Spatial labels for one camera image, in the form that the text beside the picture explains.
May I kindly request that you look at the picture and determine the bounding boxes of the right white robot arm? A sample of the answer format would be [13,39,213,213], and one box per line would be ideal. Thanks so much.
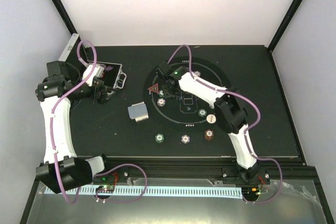
[156,61,258,184]

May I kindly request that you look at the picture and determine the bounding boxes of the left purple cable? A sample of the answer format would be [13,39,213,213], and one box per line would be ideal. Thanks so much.
[50,40,147,205]

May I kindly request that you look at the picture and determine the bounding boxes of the aluminium poker case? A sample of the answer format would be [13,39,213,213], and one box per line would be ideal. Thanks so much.
[59,33,127,91]

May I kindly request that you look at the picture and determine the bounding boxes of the white slotted cable duct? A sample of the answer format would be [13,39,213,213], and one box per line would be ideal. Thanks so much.
[44,184,244,199]

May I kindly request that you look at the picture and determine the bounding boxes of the black aluminium rail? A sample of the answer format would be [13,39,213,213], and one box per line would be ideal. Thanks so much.
[104,156,320,185]

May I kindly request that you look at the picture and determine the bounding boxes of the white dealer button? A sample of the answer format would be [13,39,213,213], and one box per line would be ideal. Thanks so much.
[206,114,216,124]

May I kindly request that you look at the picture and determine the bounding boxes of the orange black poker chip stack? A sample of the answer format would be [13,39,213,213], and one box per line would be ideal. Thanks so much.
[204,129,214,141]

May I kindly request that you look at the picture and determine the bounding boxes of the round black poker mat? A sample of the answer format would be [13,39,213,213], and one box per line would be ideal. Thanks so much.
[143,57,231,134]

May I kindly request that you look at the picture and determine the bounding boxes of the purple cable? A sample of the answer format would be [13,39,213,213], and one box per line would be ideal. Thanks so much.
[50,40,147,205]
[167,44,284,205]

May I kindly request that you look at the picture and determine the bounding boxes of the red triangular marker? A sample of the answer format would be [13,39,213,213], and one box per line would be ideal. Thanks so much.
[148,83,160,94]

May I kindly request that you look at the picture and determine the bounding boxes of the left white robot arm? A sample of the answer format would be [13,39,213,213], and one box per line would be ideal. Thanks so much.
[35,61,116,194]

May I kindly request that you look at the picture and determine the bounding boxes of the blue chips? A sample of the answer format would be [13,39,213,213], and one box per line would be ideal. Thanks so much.
[194,71,201,77]
[157,98,166,107]

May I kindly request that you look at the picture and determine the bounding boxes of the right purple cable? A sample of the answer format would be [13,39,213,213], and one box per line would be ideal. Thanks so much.
[167,44,284,205]

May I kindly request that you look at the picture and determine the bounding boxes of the blue white poker chip stack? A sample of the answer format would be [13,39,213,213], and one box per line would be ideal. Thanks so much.
[181,135,190,144]

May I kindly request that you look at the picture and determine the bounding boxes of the green poker chip stack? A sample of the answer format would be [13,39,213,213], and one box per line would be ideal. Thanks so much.
[155,133,164,143]

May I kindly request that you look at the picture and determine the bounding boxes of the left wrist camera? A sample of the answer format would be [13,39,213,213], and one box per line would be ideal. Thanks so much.
[82,63,104,87]

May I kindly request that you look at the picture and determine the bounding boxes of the blue playing card deck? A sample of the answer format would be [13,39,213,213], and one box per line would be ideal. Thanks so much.
[128,102,149,122]

